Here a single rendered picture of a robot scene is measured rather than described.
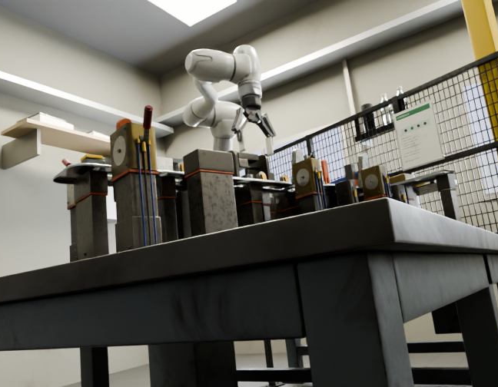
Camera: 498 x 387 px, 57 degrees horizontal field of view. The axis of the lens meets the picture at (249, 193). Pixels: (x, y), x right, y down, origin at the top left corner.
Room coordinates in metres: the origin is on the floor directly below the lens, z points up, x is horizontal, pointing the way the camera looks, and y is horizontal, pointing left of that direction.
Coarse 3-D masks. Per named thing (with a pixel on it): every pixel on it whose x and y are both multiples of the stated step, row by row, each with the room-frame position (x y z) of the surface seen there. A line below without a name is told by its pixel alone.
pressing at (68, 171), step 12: (72, 168) 1.15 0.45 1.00; (84, 168) 1.16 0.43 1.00; (96, 168) 1.18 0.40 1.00; (108, 168) 1.19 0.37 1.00; (60, 180) 1.24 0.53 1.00; (72, 180) 1.27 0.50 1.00; (108, 180) 1.31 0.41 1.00; (180, 180) 1.40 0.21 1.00; (240, 180) 1.50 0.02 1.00; (252, 180) 1.52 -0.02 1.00; (264, 180) 1.51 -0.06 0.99; (276, 180) 1.54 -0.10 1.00; (276, 192) 1.73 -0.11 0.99; (288, 192) 1.77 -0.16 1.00; (360, 192) 1.96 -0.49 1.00
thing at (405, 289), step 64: (320, 256) 0.47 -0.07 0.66; (384, 256) 0.48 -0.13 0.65; (448, 256) 0.76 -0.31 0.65; (0, 320) 0.80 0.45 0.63; (64, 320) 0.70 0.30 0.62; (128, 320) 0.63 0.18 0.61; (192, 320) 0.56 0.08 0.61; (256, 320) 0.52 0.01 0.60; (320, 320) 0.47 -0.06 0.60; (384, 320) 0.46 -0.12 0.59; (448, 320) 2.06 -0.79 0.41; (320, 384) 0.48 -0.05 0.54; (384, 384) 0.44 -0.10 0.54; (448, 384) 2.00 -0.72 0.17
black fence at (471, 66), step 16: (480, 64) 1.94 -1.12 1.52; (496, 64) 1.90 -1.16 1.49; (432, 80) 2.11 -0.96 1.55; (464, 80) 2.01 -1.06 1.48; (400, 96) 2.25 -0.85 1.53; (480, 96) 1.97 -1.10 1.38; (368, 112) 2.40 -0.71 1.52; (448, 112) 2.09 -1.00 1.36; (352, 128) 2.51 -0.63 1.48; (384, 128) 2.36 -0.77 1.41; (480, 128) 1.99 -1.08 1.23; (288, 144) 2.88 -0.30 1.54; (336, 144) 2.61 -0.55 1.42; (496, 144) 1.94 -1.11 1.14; (272, 160) 3.02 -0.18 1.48; (288, 160) 2.91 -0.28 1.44; (336, 160) 2.61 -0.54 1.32; (448, 160) 2.11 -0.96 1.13; (464, 160) 2.07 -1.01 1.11; (416, 176) 2.26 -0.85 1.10; (432, 208) 2.22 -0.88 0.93; (480, 208) 2.05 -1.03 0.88; (496, 224) 2.01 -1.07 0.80; (272, 384) 3.20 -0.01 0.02
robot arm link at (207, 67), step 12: (192, 60) 1.48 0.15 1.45; (204, 60) 1.49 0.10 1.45; (216, 60) 1.50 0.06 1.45; (228, 60) 1.52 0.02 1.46; (192, 72) 1.51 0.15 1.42; (204, 72) 1.51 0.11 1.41; (216, 72) 1.52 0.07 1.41; (228, 72) 1.54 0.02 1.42; (204, 84) 1.61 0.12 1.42; (204, 96) 1.80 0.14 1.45; (216, 96) 1.85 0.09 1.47; (192, 108) 2.00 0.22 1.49; (204, 108) 1.95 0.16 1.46
